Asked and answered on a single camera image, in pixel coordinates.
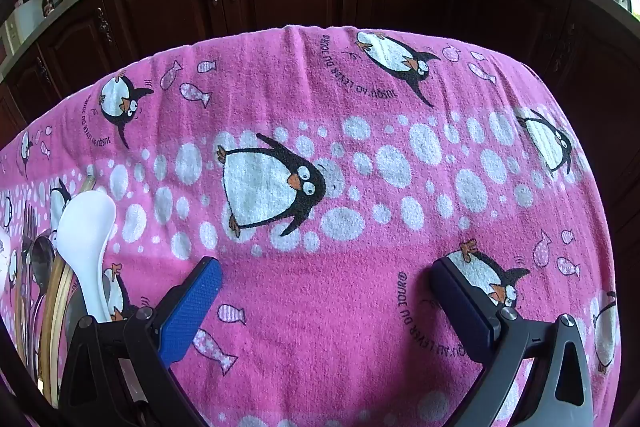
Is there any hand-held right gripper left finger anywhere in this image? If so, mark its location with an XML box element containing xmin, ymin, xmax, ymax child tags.
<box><xmin>57</xmin><ymin>257</ymin><xmax>224</xmax><ymax>427</ymax></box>

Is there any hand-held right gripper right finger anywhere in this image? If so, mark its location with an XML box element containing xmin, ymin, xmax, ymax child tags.
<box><xmin>431</xmin><ymin>256</ymin><xmax>597</xmax><ymax>427</ymax></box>

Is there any white plastic spoon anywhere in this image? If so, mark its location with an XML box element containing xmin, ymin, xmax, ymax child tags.
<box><xmin>56</xmin><ymin>191</ymin><xmax>118</xmax><ymax>324</ymax></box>

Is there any metal fork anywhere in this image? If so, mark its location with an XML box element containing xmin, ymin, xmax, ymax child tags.
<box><xmin>15</xmin><ymin>202</ymin><xmax>43</xmax><ymax>378</ymax></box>

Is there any pink penguin print towel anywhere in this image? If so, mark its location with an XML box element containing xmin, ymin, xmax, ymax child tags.
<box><xmin>0</xmin><ymin>24</ymin><xmax>626</xmax><ymax>427</ymax></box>

